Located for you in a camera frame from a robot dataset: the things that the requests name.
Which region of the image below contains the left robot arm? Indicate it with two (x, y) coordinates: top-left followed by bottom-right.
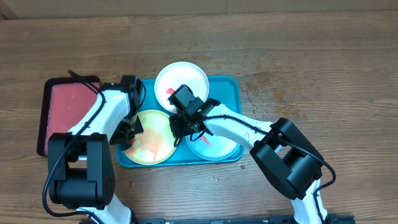
(42, 71), (146, 223)

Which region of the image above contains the teal plastic tray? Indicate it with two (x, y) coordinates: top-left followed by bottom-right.
(116, 75), (242, 168)

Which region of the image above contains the light blue plate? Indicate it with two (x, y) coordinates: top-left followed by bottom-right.
(185, 132), (245, 162)

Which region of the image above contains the yellow-green plate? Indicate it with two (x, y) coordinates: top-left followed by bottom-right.
(123, 110), (176, 166)

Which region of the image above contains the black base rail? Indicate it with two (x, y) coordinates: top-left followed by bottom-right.
(135, 214), (356, 224)

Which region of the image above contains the white plate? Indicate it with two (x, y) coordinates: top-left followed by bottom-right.
(154, 62), (210, 113)

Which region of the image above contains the dark red-lined tray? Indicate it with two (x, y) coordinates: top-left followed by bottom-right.
(36, 77), (97, 156)

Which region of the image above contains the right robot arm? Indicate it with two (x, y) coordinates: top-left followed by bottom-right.
(169, 96), (333, 223)

